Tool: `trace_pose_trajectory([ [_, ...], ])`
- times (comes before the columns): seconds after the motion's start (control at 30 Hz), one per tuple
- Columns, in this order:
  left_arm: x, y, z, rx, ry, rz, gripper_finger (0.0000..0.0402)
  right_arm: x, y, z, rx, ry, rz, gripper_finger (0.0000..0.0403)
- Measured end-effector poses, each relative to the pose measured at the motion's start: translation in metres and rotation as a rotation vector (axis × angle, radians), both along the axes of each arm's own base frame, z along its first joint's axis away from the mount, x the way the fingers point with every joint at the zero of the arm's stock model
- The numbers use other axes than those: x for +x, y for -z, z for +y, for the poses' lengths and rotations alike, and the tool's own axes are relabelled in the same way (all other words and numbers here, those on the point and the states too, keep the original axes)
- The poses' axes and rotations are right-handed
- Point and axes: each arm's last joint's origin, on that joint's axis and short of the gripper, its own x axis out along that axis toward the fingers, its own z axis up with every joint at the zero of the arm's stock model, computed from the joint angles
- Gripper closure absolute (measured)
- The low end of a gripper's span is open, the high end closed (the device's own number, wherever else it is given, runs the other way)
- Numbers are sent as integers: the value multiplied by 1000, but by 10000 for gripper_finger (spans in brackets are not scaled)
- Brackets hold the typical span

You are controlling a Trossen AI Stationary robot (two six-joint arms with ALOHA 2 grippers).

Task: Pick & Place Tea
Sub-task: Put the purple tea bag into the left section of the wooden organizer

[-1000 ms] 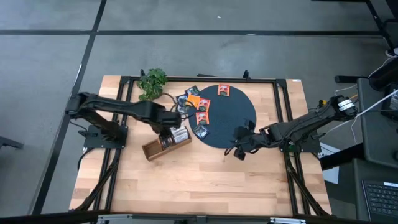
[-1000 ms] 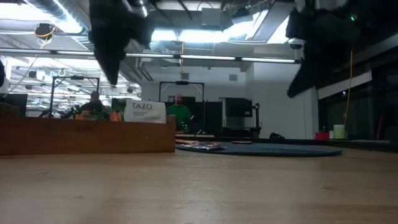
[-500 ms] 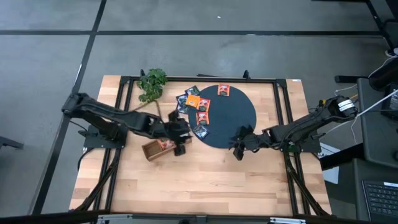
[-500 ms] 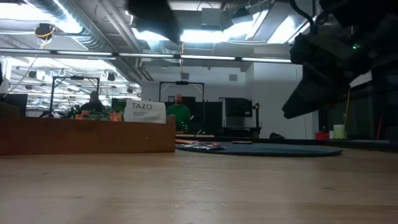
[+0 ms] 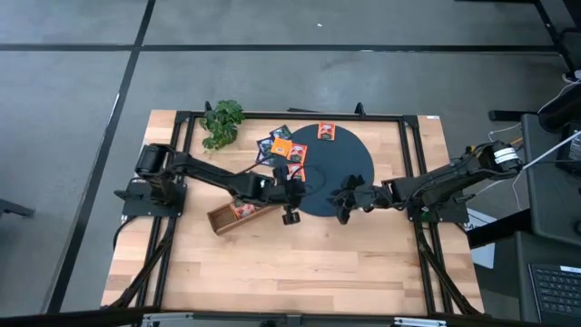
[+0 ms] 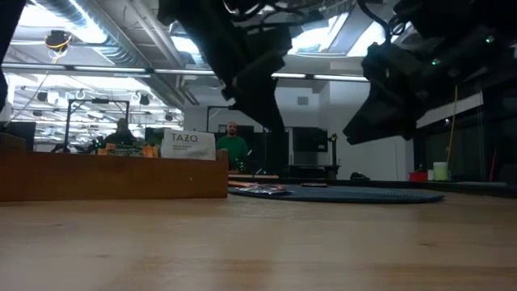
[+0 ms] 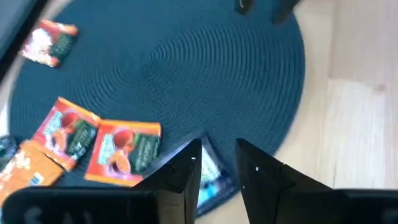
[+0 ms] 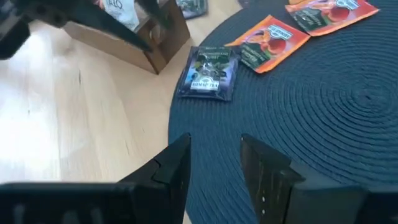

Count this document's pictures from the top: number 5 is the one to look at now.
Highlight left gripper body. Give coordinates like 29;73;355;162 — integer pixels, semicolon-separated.
261;176;307;208

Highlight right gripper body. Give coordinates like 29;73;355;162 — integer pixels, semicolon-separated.
351;183;394;211

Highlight wooden tea organiser box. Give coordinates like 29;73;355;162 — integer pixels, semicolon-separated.
207;201;281;236

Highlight plain orange tea packet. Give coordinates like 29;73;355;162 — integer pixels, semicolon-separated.
271;137;293;158

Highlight dark round woven mat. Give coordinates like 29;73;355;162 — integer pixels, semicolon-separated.
286;124;376;218

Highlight green potted plant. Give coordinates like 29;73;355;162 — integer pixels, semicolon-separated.
198;99;246;152

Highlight white paper sheet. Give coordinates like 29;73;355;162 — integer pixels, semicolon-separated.
466;207;497;270

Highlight grey side desk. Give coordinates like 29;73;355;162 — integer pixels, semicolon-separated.
520;113;581;246

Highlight black keyboard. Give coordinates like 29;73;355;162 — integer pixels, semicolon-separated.
528;263;581;324

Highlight black chair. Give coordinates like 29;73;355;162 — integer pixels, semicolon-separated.
538;85;581;134

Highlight black floor stand foot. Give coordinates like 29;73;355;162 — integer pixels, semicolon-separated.
0;198;36;220

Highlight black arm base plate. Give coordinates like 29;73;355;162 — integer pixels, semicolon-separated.
113;179;188;218
405;199;469;224

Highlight thick white cable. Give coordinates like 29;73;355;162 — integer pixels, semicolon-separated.
521;131;581;172

